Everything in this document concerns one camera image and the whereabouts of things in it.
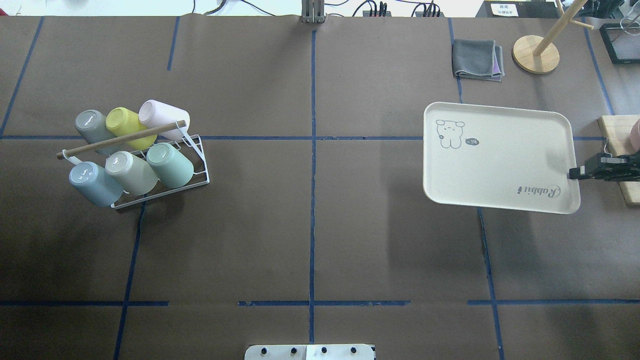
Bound light blue cup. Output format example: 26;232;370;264
68;161;124;207

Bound cream rabbit tray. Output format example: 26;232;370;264
422;101;581;214

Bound aluminium frame post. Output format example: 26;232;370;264
301;0;326;24

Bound yellow cup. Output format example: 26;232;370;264
105;107;158;151

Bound green cup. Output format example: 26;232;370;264
146;142;194;189

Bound grey cup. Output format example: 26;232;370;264
74;109;116;144

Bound black glass holder tray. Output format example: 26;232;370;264
599;23;640;65

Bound beige cup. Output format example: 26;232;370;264
105;151;159;196

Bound pink bowl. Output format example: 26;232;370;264
629;119;640;153

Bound white wire cup rack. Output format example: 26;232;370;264
56;121;210;210

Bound wooden mug tree stand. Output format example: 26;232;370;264
511;0;595;75

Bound wooden cutting board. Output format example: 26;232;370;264
597;115;640;206

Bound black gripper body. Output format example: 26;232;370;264
608;153;640;182

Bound pink cup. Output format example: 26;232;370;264
138;99;191;141

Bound grey folded cloth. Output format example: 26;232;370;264
451;38;505;82

